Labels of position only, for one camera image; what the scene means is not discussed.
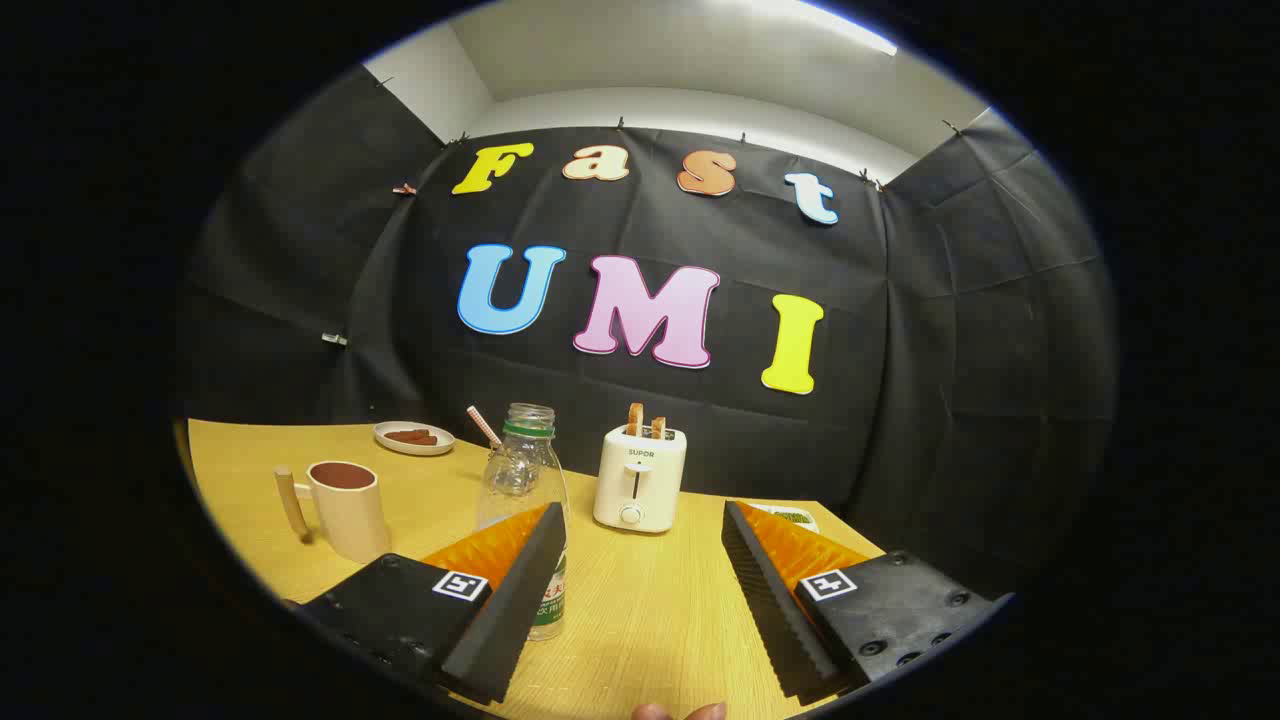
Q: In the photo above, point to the white toaster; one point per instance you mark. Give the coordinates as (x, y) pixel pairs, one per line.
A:
(640, 480)

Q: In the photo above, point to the white divided condiment dish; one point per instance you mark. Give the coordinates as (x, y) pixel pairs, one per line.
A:
(795, 517)

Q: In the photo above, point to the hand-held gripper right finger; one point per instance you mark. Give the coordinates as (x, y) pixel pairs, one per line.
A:
(765, 600)

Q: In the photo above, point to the black backdrop cloth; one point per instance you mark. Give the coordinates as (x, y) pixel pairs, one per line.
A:
(600, 390)

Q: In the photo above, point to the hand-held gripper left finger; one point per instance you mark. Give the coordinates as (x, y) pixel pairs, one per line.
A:
(520, 590)

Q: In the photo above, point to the brown sausages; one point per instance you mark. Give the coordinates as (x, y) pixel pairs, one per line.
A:
(412, 437)

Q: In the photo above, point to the white round plate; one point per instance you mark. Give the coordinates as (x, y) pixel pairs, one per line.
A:
(400, 447)

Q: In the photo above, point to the clear plastic juice bottle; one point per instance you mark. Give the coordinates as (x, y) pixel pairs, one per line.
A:
(520, 470)

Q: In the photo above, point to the wooden table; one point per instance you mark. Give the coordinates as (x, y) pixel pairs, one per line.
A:
(650, 620)

